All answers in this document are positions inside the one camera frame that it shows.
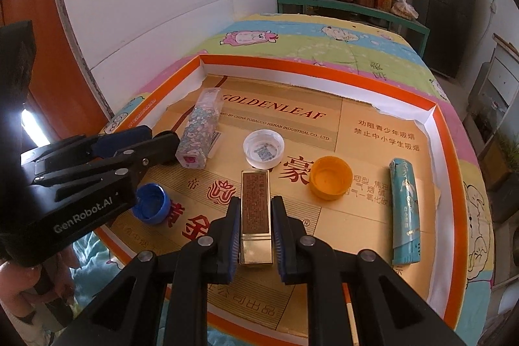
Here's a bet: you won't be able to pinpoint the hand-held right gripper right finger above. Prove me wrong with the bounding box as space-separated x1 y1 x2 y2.
271 195 467 346

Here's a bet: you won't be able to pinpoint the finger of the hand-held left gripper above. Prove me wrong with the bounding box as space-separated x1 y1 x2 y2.
20 126 154 169
33 132 180 201

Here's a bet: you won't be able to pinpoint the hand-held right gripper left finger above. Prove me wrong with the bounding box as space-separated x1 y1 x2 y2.
53 196 242 346

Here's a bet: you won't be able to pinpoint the gold rectangular box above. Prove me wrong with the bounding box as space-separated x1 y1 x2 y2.
239 169 273 266

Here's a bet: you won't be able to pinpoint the clear floral print box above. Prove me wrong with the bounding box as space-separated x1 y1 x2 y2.
175 88 224 169

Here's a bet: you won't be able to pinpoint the white bottle cap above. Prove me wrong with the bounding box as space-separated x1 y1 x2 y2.
242 129 285 169

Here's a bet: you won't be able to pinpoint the teal tube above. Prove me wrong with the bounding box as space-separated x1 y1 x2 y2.
388 157 421 266

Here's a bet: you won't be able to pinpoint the orange-rimmed shallow box tray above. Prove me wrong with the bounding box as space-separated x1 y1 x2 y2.
92 54 485 346

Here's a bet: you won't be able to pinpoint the person's left hand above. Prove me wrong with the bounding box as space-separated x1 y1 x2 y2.
0 246 78 330

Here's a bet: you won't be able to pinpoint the blue bottle cap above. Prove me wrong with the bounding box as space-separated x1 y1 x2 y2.
131 183 171 225

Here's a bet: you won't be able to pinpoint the orange bottle cap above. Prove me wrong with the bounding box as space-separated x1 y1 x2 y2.
309 155 353 201

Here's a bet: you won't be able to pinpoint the red wooden door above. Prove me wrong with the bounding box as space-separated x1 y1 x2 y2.
0 0 110 136

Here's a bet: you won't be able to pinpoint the colourful cartoon blanket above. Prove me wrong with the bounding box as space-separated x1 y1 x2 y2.
69 13 497 346

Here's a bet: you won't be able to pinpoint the green grass plants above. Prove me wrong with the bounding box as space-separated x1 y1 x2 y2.
474 115 519 180

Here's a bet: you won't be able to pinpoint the plastic bag of food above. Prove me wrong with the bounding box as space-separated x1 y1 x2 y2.
391 0 418 20

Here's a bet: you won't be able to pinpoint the white desk cabinet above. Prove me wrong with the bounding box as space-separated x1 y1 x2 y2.
484 32 519 120

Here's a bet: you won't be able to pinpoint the dark green refrigerator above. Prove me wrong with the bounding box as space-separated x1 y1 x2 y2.
414 0 478 79

